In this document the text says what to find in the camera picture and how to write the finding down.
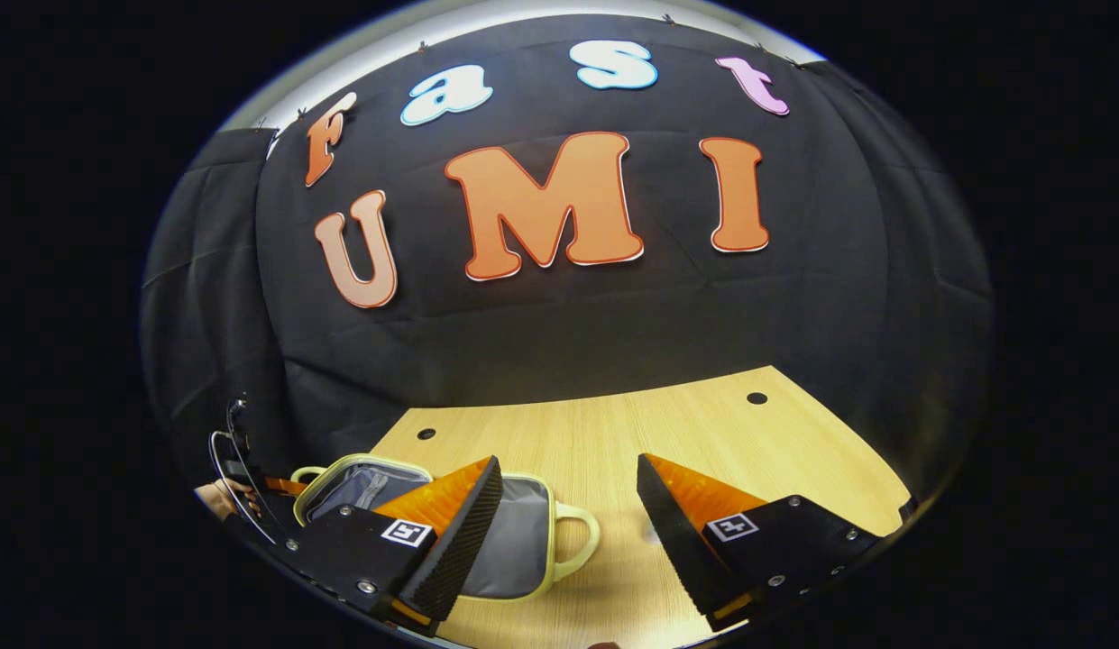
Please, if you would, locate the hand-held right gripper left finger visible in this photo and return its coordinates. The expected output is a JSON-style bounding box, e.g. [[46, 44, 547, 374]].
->
[[278, 455, 505, 636]]

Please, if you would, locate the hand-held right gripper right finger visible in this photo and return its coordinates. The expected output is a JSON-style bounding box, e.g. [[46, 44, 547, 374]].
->
[[637, 453, 883, 632]]

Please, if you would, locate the pale green suitcase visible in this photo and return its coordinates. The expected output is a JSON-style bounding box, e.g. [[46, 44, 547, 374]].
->
[[291, 453, 602, 603]]

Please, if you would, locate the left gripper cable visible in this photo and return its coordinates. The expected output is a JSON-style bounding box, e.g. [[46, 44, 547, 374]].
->
[[207, 430, 279, 546]]

